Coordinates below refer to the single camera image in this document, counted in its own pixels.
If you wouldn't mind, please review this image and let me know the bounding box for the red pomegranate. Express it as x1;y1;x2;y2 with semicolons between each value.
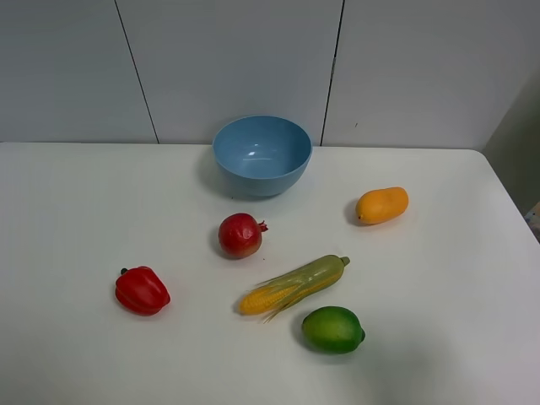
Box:
218;213;268;259

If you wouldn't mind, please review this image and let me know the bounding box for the green lime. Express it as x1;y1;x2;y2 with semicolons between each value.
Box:
301;306;366;354

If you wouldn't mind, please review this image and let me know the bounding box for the blue plastic bowl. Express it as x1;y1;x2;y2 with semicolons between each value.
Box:
212;116;313;197

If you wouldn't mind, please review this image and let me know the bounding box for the yellow corn cob green husk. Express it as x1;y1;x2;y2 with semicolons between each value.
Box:
237;255;350;322

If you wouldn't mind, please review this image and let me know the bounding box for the orange mango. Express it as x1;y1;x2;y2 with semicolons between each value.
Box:
355;186;409;225

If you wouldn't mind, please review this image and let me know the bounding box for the red bell pepper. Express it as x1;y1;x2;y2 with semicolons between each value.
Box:
115;266;170;316

